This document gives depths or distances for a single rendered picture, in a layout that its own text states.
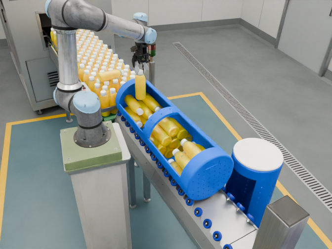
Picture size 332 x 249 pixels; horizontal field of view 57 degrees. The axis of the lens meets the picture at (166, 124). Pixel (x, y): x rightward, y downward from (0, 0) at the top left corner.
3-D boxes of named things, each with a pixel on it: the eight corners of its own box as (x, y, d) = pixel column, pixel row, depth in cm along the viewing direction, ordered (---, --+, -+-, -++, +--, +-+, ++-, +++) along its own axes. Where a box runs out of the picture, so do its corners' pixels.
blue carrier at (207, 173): (186, 209, 152) (186, 170, 134) (118, 120, 213) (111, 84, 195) (231, 186, 162) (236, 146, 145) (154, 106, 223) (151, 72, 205)
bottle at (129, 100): (128, 92, 203) (139, 104, 190) (134, 97, 208) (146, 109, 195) (121, 100, 203) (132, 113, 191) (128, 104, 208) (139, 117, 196)
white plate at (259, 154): (246, 131, 189) (246, 133, 190) (224, 154, 171) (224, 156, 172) (290, 150, 175) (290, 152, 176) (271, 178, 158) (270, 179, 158)
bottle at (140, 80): (147, 99, 197) (147, 74, 186) (138, 101, 194) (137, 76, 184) (143, 94, 202) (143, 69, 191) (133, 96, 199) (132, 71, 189)
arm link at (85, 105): (87, 130, 142) (83, 106, 134) (70, 119, 149) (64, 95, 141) (107, 118, 149) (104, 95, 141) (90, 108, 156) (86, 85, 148)
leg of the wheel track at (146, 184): (145, 203, 271) (144, 150, 234) (143, 199, 276) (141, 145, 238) (151, 201, 274) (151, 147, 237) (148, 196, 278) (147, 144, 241)
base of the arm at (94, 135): (80, 148, 146) (77, 132, 140) (74, 130, 157) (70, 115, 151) (111, 140, 152) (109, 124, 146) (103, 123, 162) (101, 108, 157)
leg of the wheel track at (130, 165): (131, 209, 266) (127, 156, 229) (128, 205, 270) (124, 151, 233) (137, 207, 268) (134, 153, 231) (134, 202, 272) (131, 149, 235)
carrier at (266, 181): (226, 220, 242) (207, 245, 223) (246, 132, 190) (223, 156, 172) (260, 240, 228) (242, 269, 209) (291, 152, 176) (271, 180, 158)
